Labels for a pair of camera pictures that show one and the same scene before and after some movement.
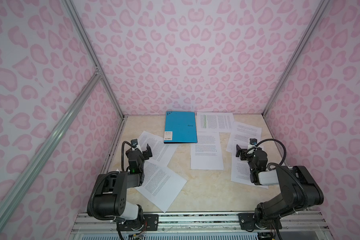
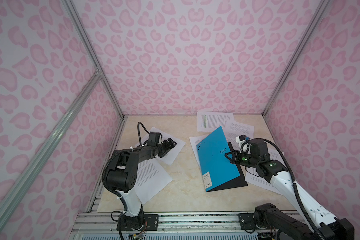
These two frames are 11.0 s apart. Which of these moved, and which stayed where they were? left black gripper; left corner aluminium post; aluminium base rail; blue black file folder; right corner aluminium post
Moved: blue black file folder; left black gripper
Stayed: aluminium base rail; right corner aluminium post; left corner aluminium post
